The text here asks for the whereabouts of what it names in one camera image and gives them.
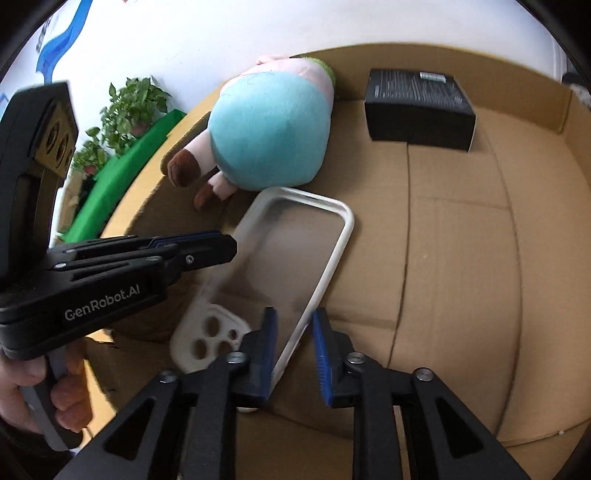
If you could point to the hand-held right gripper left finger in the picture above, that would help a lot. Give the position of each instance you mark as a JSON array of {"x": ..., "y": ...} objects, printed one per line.
[{"x": 268, "y": 350}]

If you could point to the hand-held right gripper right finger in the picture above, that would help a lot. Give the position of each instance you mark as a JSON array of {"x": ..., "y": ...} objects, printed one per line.
[{"x": 323, "y": 355}]

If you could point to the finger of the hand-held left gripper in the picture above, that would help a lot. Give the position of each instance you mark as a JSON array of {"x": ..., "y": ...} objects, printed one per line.
[
  {"x": 203, "y": 256},
  {"x": 138, "y": 243}
]

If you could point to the clear phone case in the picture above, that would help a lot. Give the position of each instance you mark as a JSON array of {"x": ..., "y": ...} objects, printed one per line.
[{"x": 198, "y": 330}]

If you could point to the brown cardboard box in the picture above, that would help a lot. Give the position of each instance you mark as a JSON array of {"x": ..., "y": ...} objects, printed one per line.
[{"x": 438, "y": 277}]

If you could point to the person's left forearm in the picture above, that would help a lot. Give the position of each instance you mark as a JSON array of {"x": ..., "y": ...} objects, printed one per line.
[{"x": 25, "y": 457}]

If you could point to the person's left hand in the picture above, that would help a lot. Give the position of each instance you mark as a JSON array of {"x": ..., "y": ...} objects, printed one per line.
[{"x": 69, "y": 401}]

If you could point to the green cloth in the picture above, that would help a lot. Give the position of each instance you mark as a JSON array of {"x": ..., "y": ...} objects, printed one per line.
[{"x": 134, "y": 166}]

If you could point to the small potted green plant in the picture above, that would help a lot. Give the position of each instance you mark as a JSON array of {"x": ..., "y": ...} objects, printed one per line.
[{"x": 90, "y": 154}]

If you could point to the large potted green plant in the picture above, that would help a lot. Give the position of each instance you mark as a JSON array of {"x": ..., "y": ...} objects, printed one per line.
[{"x": 134, "y": 106}]

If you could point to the pink pig plush toy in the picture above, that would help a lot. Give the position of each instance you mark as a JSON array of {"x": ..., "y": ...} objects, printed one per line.
[{"x": 272, "y": 129}]

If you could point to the black rectangular box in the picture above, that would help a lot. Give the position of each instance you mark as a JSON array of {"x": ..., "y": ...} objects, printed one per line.
[{"x": 415, "y": 115}]

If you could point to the blue wall decal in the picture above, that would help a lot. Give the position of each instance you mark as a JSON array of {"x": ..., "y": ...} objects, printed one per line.
[{"x": 57, "y": 44}]

